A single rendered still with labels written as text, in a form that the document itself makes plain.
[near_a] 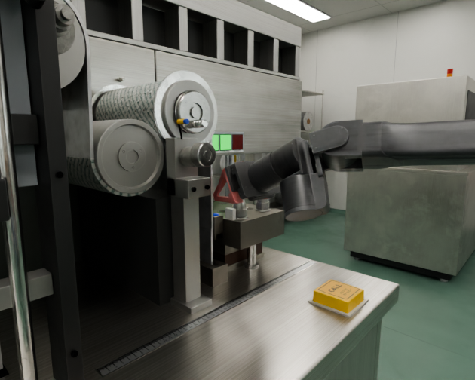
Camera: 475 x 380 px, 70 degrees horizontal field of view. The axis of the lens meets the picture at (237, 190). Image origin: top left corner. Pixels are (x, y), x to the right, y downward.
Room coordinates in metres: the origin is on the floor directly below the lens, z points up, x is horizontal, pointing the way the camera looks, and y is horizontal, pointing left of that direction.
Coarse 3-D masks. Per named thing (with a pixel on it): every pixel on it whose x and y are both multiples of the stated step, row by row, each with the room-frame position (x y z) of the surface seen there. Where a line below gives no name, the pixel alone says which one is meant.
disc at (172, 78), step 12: (180, 72) 0.63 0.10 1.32; (192, 72) 0.65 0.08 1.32; (168, 84) 0.61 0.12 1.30; (204, 84) 0.67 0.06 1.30; (156, 96) 0.59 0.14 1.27; (156, 108) 0.59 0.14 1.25; (216, 108) 0.69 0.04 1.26; (156, 120) 0.59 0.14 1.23; (216, 120) 0.69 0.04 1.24; (168, 132) 0.60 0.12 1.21
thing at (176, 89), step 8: (184, 80) 0.62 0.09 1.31; (176, 88) 0.61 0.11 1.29; (184, 88) 0.62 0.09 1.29; (192, 88) 0.64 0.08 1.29; (200, 88) 0.65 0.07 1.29; (168, 96) 0.60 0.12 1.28; (176, 96) 0.61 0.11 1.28; (208, 96) 0.66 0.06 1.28; (168, 104) 0.60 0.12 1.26; (168, 112) 0.60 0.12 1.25; (168, 120) 0.60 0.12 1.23; (168, 128) 0.60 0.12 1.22; (176, 128) 0.61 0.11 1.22; (208, 128) 0.66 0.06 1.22; (176, 136) 0.61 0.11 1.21; (184, 136) 0.62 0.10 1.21; (192, 136) 0.63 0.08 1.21; (200, 136) 0.65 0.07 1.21
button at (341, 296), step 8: (328, 280) 0.64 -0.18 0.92; (320, 288) 0.60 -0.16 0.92; (328, 288) 0.60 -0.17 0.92; (336, 288) 0.60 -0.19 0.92; (344, 288) 0.60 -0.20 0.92; (352, 288) 0.60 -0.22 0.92; (360, 288) 0.60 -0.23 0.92; (320, 296) 0.58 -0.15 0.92; (328, 296) 0.57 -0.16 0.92; (336, 296) 0.57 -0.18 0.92; (344, 296) 0.57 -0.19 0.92; (352, 296) 0.57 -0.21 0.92; (360, 296) 0.59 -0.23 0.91; (328, 304) 0.57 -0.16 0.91; (336, 304) 0.56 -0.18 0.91; (344, 304) 0.55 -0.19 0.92; (352, 304) 0.56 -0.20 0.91
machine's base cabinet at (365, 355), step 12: (372, 336) 0.65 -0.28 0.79; (360, 348) 0.61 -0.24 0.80; (372, 348) 0.66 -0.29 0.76; (348, 360) 0.57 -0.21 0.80; (360, 360) 0.61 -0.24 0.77; (372, 360) 0.66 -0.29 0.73; (336, 372) 0.53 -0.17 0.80; (348, 372) 0.57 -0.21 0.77; (360, 372) 0.61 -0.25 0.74; (372, 372) 0.66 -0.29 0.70
